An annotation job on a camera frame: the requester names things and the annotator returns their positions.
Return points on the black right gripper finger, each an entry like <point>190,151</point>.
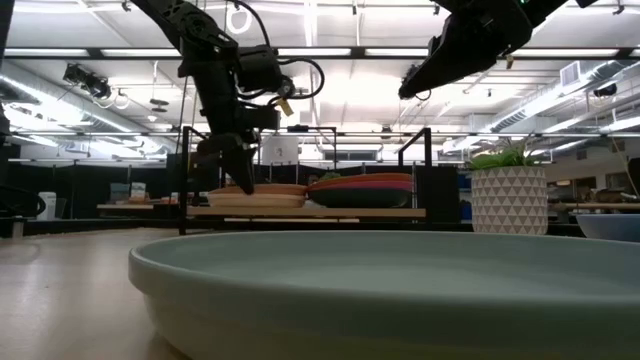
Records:
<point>440,75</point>
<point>447,35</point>

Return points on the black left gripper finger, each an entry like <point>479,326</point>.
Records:
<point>210,147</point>
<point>242,167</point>

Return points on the dark green bowl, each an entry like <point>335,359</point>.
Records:
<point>360,198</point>

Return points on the orange plate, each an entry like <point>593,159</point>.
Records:
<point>370,178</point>

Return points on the pale green plate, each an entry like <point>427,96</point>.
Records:
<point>350,280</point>

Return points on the blue bowl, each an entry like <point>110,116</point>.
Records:
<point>615,227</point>

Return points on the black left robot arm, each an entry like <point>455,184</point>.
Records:
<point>200,35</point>

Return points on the white hanging board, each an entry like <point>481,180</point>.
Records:
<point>280,150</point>

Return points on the black partition panel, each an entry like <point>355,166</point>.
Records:
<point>285,175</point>

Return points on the small green background plant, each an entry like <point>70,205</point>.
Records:
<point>329,176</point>

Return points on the green potted plant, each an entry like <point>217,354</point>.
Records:
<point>500,160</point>

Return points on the black ceiling speaker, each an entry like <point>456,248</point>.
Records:
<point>606,90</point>

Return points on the white triangle-pattern planter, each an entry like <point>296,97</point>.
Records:
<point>510,200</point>

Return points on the white bin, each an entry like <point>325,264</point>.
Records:
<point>47,205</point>

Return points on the background wooden desk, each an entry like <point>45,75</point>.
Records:
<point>595,205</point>

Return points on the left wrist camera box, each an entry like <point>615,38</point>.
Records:
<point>257,67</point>

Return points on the white wall vent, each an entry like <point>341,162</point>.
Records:
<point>570,74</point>

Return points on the black ceiling-mounted camera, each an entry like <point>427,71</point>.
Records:
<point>87,80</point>

